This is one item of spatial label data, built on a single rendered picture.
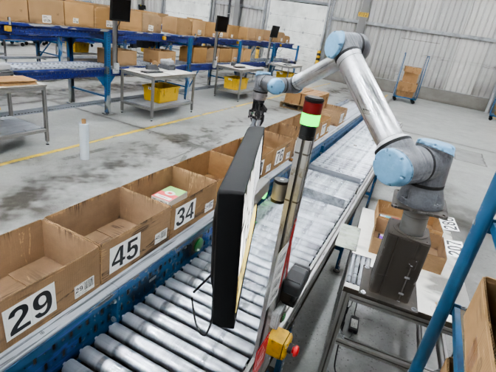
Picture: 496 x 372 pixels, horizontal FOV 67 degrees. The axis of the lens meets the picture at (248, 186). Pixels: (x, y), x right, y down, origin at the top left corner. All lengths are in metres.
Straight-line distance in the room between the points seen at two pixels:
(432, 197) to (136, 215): 1.28
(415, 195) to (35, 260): 1.51
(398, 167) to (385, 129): 0.17
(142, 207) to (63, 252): 0.40
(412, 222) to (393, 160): 0.37
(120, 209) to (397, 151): 1.23
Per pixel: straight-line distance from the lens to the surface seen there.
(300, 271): 1.28
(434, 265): 2.24
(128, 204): 1.80
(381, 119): 1.59
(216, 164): 2.39
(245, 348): 1.47
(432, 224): 2.80
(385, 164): 1.52
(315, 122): 1.00
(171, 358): 1.41
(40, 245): 1.62
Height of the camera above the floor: 1.81
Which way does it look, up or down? 23 degrees down
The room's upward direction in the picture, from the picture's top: 9 degrees clockwise
